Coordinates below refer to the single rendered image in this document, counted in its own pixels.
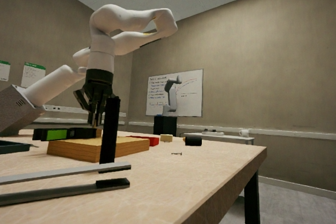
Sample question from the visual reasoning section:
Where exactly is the red shallow tray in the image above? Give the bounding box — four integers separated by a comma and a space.
126, 136, 159, 147

